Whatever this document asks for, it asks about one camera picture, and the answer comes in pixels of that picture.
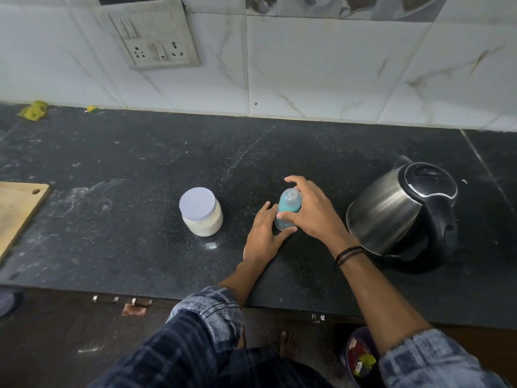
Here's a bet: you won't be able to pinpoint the steel black electric kettle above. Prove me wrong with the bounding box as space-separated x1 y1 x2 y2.
345 154 459 265

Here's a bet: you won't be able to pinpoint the glass jar of white powder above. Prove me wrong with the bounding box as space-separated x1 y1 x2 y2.
180 199 224 238

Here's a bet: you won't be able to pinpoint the blue plaid shirt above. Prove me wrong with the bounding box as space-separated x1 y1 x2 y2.
90 286 509 388

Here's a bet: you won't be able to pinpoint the person's right forearm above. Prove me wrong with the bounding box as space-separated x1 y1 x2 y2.
335 246 433 356

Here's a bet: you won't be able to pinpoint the person's right foot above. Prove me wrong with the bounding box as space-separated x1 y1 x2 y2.
279 331 299 358

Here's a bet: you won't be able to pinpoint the wooden cutting board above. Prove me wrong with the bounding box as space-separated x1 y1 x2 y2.
0 181 51 261

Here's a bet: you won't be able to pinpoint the person's left hand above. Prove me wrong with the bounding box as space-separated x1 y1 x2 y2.
242 200 299 266

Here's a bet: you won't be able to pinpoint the crumpled yellow cloth scrap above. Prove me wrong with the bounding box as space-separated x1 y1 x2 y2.
17 100 49 122

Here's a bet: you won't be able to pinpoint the teal baby bottle cap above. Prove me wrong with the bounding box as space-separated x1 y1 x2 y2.
277 187 303 214

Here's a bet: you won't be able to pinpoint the black wrist bands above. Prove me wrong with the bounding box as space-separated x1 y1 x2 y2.
333 245 365 268

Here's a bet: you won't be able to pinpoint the purple waste bin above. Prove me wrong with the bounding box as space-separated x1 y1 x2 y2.
341 326 385 388

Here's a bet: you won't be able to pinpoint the clear blue round lid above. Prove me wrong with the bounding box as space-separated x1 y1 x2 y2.
0 288 24 318

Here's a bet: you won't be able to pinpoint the clear baby bottle teal print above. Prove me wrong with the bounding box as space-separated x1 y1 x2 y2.
274 213 296 232

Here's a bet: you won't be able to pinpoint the lavender round jar lid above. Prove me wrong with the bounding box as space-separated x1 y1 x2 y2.
179 186 217 222

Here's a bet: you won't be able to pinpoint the person's left forearm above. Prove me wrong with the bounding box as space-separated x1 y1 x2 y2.
218 256 275 308

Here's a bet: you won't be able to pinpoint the person's right hand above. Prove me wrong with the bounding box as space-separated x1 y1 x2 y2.
276 175 361 260

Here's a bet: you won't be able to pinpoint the grey wall switch socket plate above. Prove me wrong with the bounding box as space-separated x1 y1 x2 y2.
106 0 201 71

